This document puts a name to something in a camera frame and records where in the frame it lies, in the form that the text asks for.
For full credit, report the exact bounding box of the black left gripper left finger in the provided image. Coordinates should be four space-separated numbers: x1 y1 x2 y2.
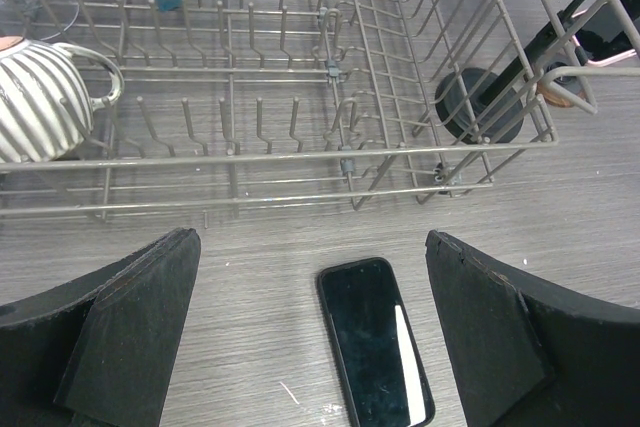
1 228 201 426

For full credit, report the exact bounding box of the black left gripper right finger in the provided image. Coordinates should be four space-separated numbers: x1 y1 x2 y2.
425 230 639 426

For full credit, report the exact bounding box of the black phone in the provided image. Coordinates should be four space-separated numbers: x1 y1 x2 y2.
316 257 435 426

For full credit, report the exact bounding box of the black front phone stand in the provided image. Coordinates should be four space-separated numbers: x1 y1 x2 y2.
433 0 640 144

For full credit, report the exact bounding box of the wooden round phone stand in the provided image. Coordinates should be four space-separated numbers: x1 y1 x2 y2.
537 76 586 108

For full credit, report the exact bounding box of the pink case phone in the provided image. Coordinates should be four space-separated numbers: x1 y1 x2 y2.
573 4 636 67

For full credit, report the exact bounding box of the striped white mug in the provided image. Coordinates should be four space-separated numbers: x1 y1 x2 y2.
1 36 125 164

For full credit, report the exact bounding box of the grey wire dish rack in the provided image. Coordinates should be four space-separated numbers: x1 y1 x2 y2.
0 0 640 222

